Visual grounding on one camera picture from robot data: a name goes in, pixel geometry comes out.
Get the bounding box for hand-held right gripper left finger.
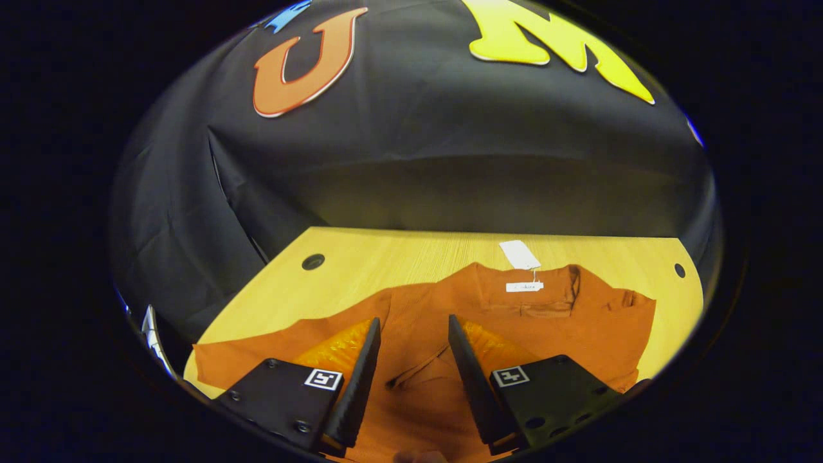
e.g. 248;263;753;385
215;316;382;458

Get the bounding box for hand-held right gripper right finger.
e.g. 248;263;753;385
448;314;623;456

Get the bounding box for orange shirt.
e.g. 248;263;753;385
193;262;656;463

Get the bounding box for white paper hang tag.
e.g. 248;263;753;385
499;240;542;271

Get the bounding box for black backdrop cloth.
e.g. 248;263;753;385
109;0;721;341

